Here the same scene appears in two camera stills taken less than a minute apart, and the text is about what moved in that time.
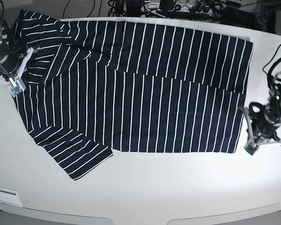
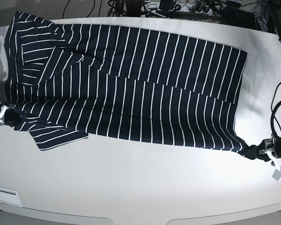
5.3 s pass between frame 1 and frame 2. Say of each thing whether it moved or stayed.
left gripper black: moved
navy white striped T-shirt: moved
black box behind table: stayed
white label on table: stayed
